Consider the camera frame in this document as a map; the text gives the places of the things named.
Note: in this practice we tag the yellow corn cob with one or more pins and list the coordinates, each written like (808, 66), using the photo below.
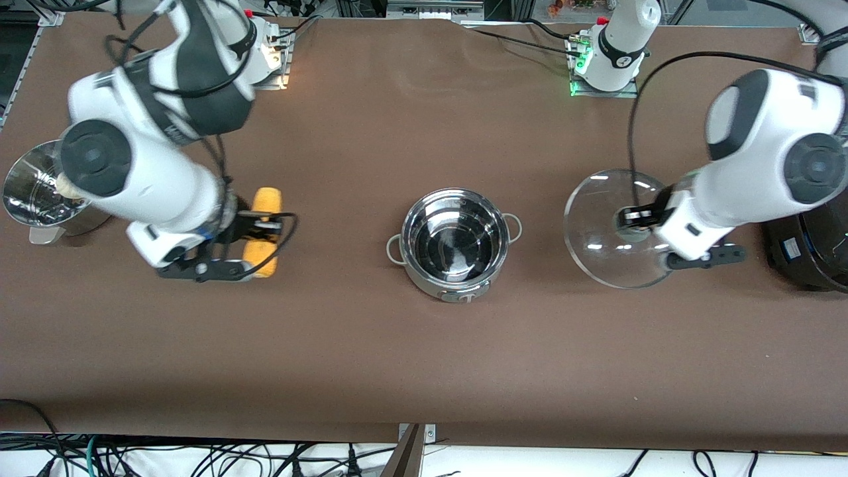
(265, 199)

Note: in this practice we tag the glass pot lid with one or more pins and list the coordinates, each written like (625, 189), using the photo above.
(596, 225)

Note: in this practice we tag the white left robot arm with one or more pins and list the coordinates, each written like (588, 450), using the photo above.
(762, 165)

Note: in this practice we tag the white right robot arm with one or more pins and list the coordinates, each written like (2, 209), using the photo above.
(152, 179)

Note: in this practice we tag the steel electric cooking pot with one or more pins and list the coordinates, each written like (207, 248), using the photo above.
(457, 245)

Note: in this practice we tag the steel steamer pot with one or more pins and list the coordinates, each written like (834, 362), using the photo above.
(33, 192)

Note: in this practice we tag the black rice cooker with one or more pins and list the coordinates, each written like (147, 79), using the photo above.
(805, 258)

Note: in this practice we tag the white steamed bun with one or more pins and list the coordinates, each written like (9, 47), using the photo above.
(65, 189)

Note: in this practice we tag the brown table mat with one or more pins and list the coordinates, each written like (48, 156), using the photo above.
(424, 364)

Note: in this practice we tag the grey power strip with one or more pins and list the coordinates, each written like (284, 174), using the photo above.
(434, 8)

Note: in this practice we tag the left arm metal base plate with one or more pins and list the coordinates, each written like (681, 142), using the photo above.
(633, 93)

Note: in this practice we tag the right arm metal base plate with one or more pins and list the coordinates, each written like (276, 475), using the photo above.
(281, 66)

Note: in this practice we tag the aluminium corner bracket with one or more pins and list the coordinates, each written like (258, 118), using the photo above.
(810, 34)
(52, 18)

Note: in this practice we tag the metal table edge bracket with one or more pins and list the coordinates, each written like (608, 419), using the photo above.
(405, 457)

